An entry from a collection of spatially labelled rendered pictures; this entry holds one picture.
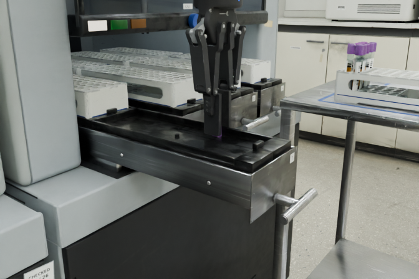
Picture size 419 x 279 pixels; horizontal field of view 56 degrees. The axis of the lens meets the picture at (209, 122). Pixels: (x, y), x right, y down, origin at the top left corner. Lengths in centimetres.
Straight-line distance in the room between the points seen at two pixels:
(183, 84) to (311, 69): 226
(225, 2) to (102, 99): 30
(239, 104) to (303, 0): 283
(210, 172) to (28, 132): 29
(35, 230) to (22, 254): 3
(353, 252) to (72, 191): 94
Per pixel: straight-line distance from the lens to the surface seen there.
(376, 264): 133
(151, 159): 62
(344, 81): 86
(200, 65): 59
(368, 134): 297
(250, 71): 103
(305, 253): 182
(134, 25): 74
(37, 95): 67
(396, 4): 283
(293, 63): 307
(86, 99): 74
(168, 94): 80
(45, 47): 67
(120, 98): 78
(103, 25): 70
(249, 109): 97
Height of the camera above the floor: 101
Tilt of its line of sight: 16 degrees down
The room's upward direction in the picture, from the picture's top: straight up
